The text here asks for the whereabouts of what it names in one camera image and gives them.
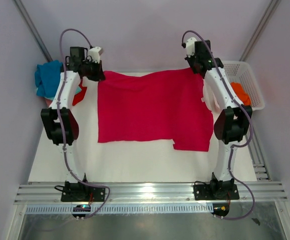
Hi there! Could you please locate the magenta t shirt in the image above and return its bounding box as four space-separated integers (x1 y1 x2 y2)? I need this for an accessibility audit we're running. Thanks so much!
97 68 214 152

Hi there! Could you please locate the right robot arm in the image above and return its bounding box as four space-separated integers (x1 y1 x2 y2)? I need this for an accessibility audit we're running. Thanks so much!
181 37 253 201

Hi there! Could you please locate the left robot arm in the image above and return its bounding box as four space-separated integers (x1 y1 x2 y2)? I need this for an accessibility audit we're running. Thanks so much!
40 46 106 202

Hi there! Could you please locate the teal folded t shirt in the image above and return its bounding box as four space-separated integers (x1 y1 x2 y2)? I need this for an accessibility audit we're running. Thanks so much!
45 86 82 101

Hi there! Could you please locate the red folded t shirt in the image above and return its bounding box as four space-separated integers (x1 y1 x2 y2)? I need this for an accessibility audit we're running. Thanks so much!
72 86 87 106

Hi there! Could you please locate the white plastic basket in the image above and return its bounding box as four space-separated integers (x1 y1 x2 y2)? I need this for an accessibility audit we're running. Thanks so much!
222 60 265 111

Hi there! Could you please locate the blue folded t shirt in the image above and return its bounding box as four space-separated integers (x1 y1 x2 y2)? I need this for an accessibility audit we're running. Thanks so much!
34 60 63 99

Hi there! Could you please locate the pink folded t shirt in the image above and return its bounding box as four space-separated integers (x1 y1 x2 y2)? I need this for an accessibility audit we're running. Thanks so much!
44 98 53 107

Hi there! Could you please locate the orange t shirt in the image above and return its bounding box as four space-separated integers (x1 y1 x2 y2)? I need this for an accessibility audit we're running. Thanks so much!
230 82 252 106

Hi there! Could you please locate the left black controller board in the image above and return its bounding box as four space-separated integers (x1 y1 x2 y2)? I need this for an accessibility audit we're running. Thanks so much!
71 204 91 218

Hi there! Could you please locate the black controller board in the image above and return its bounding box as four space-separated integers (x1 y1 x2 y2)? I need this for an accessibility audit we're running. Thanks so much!
71 204 91 218
212 203 230 218

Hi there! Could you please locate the right black controller board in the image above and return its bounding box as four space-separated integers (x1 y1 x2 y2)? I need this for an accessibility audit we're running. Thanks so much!
212 203 230 218

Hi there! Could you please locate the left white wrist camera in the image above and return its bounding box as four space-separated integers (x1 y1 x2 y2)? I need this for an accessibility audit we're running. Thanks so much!
87 46 104 64

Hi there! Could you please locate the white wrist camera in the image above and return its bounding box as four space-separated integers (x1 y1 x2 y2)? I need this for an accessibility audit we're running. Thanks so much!
182 37 197 58
87 46 104 64

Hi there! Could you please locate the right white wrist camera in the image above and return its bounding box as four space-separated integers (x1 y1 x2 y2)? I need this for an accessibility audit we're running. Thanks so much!
182 37 197 58

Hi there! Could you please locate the left corner aluminium post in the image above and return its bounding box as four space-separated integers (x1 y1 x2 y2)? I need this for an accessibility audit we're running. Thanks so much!
12 0 53 62

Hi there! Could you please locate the corner aluminium post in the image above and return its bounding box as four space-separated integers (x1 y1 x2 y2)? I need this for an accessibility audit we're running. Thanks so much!
239 0 281 62
12 0 53 62

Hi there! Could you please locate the right corner aluminium post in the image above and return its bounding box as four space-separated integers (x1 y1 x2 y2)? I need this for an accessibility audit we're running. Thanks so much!
239 0 281 62

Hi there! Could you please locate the right side aluminium rail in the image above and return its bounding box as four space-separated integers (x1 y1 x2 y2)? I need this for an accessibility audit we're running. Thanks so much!
248 111 272 182

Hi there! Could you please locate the aluminium rail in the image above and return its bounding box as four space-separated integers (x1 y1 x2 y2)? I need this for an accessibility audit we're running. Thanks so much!
14 181 288 205
248 111 272 182

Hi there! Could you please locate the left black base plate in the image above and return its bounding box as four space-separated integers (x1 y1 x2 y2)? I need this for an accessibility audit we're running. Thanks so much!
60 186 105 203

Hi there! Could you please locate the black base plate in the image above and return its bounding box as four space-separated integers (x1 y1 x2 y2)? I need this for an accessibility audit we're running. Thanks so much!
60 186 105 203
193 181 240 201

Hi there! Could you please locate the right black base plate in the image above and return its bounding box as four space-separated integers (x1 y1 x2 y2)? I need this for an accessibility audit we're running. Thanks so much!
193 181 240 201

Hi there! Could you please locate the aluminium front rail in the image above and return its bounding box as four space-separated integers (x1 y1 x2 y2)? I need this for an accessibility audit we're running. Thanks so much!
14 181 288 205

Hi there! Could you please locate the slotted grey cable duct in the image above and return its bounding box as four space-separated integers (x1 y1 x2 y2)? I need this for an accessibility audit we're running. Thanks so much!
25 202 213 215

